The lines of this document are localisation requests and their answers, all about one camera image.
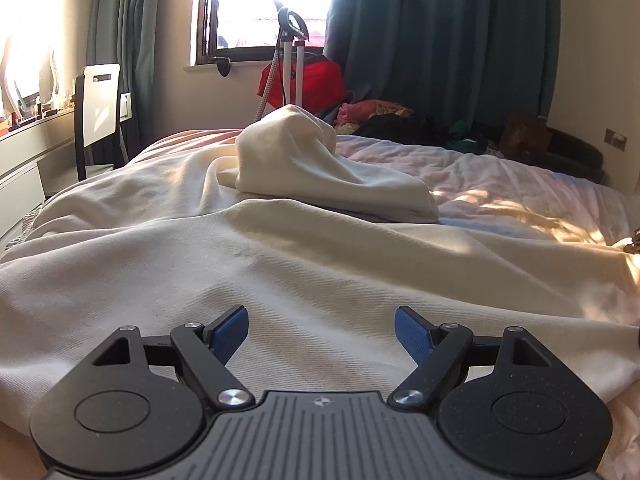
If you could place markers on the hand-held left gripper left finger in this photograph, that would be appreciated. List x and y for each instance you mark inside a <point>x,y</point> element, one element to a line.
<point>231,332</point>

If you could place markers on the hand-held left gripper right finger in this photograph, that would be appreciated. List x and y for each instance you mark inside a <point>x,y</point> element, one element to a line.
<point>413,332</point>

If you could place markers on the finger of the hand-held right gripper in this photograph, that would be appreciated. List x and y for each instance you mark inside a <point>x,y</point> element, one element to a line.
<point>634,243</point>

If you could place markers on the black clothes pile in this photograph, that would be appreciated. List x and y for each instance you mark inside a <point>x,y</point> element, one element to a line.
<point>405,130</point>

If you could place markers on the pink clothes pile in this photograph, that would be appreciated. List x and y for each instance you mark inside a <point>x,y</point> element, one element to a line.
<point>367,111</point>

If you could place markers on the red bag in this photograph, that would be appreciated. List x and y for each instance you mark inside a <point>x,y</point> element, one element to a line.
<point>312,82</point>

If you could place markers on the small black windowsill object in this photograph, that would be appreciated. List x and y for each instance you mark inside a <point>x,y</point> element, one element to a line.
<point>222,65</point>

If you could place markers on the white dresser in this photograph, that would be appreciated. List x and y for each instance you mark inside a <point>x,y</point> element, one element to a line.
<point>22,160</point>

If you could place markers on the teal curtain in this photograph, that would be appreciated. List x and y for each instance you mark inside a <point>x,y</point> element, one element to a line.
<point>445,40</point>
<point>127,50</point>

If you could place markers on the small bottles on dresser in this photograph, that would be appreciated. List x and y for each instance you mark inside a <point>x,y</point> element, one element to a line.
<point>37,109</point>

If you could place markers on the window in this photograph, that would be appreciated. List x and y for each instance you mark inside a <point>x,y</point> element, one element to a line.
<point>265,5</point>

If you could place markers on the brown wall switch plate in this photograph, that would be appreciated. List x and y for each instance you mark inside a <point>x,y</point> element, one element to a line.
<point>615,138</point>

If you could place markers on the white wall socket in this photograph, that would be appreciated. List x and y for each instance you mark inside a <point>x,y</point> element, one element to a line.
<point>125,106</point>

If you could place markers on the white chair with black frame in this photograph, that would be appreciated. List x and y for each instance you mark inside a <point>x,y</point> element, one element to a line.
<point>100,105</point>

